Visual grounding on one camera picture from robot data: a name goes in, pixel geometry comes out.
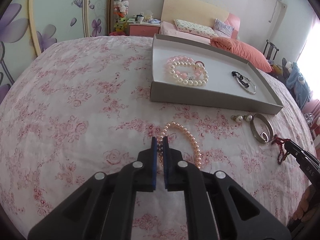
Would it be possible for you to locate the dark red bead necklace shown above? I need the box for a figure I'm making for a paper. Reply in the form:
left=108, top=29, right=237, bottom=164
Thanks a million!
left=271, top=134, right=291, bottom=165

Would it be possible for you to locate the wide silver cuff bracelet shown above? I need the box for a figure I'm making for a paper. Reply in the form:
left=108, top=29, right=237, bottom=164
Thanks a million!
left=249, top=113, right=275, bottom=145

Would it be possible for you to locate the peach pearl bracelet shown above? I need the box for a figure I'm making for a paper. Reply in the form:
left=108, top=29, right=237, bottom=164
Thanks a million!
left=157, top=121, right=203, bottom=170

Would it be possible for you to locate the thin silver bangle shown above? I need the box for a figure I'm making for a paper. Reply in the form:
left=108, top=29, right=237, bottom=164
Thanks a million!
left=235, top=75, right=257, bottom=95

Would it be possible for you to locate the black bead bracelet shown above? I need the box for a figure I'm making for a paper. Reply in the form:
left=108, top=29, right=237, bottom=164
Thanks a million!
left=231, top=70, right=251, bottom=88

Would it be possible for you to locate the white pearl bracelet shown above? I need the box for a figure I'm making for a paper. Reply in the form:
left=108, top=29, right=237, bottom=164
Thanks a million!
left=170, top=61, right=209, bottom=87

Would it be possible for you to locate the pink bead bracelet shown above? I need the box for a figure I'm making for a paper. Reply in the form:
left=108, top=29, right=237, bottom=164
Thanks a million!
left=164, top=55, right=206, bottom=81

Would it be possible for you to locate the person's right hand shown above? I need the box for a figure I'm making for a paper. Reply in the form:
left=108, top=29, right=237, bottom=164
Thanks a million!
left=292, top=185, right=319, bottom=223

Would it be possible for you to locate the right pearl earring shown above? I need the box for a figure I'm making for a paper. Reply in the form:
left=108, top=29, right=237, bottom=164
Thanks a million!
left=243, top=115, right=253, bottom=122

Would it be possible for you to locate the pearl earring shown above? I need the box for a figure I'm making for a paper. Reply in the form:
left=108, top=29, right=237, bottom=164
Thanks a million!
left=231, top=114, right=243, bottom=123
left=243, top=115, right=253, bottom=122

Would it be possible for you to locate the left pearl earring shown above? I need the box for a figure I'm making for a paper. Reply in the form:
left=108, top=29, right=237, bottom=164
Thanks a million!
left=231, top=114, right=243, bottom=123

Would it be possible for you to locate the blue garment on chair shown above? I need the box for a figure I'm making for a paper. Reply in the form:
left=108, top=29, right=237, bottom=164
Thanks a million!
left=286, top=62, right=311, bottom=110

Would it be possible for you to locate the floral pink bedsheet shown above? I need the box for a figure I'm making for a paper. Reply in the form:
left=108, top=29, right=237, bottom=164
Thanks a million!
left=1, top=36, right=309, bottom=236

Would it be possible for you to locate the black wooden chair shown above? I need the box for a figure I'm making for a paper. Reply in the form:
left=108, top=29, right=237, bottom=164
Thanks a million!
left=263, top=40, right=279, bottom=61

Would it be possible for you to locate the orange folded quilt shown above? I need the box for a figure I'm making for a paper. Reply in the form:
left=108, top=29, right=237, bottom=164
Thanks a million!
left=210, top=37, right=272, bottom=73

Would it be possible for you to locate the grey cardboard tray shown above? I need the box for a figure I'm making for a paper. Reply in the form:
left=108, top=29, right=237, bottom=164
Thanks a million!
left=150, top=34, right=283, bottom=115

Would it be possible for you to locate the purple patterned pillow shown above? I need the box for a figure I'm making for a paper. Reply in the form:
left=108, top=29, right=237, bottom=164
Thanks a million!
left=213, top=18, right=234, bottom=38

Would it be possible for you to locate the floral white pillow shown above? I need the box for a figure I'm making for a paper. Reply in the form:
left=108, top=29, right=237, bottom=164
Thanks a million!
left=174, top=20, right=218, bottom=39

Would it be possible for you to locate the pink mattress sheet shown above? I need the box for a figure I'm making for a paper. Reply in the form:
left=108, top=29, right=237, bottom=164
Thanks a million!
left=159, top=22, right=210, bottom=45

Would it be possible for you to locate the red waste basket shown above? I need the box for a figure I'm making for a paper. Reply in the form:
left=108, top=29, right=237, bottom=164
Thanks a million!
left=109, top=31, right=126, bottom=36

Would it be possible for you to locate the pink nightstand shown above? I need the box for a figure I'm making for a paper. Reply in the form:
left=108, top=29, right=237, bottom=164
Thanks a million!
left=129, top=23, right=161, bottom=37

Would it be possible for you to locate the beige pink headboard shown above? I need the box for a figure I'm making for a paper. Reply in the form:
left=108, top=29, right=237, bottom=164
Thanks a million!
left=161, top=0, right=240, bottom=38

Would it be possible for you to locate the sliding wardrobe with flowers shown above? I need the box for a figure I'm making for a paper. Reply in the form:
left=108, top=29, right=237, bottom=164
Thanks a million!
left=1, top=0, right=110, bottom=99

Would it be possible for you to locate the plush toy display tube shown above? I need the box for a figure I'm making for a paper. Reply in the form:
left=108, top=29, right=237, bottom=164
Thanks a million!
left=110, top=0, right=129, bottom=33

